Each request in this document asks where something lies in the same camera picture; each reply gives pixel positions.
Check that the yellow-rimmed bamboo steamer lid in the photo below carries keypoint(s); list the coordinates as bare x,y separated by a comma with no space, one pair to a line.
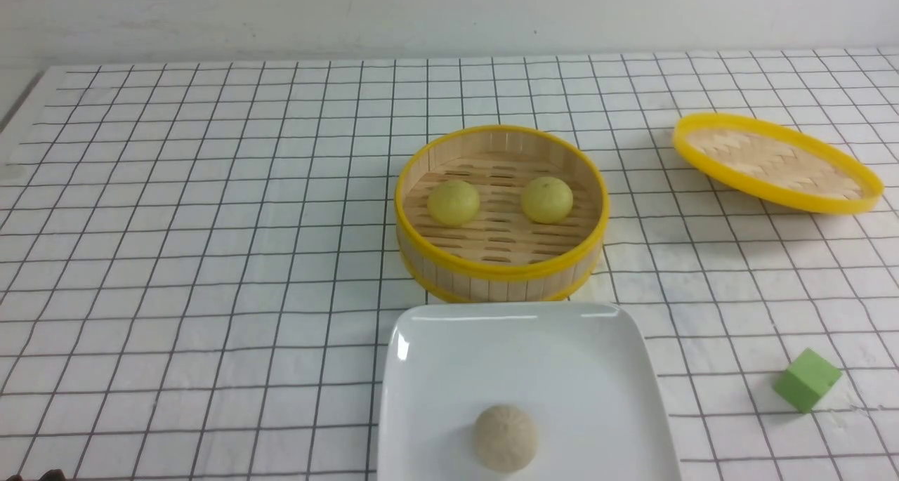
776,164

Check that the yellow steamed bun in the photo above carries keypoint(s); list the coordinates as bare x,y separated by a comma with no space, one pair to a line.
453,203
547,200

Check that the yellow-rimmed bamboo steamer basket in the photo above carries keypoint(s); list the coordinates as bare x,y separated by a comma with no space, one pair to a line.
500,255

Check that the white square plate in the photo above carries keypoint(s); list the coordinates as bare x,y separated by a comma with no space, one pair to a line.
580,371

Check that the white grid-pattern tablecloth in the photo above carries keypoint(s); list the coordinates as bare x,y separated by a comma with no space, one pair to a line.
200,271

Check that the beige steamed bun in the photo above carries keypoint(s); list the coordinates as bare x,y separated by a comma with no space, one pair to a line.
505,438

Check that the green cube block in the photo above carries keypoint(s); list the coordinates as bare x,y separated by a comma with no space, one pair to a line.
806,381

